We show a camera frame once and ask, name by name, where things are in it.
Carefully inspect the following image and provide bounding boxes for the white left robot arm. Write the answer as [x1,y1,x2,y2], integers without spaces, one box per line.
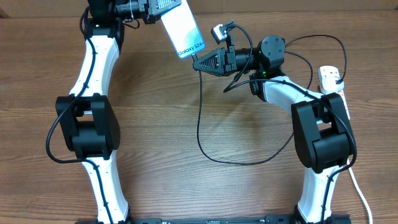
[49,0,185,223]

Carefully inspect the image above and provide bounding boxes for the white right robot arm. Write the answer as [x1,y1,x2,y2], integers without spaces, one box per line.
[193,35,357,223]

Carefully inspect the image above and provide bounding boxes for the black charger cable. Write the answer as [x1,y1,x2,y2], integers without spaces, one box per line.
[191,34,348,166]

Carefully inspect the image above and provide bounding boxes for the white power strip cord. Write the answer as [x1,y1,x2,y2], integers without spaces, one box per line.
[346,161,374,224]

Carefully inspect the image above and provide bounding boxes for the white power strip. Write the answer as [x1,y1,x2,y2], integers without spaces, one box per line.
[318,65,350,119]

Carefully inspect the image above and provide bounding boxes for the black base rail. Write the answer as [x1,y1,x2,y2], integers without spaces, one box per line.
[74,213,352,224]

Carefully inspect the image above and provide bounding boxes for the blue smartphone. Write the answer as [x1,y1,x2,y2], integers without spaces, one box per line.
[161,0,206,59]

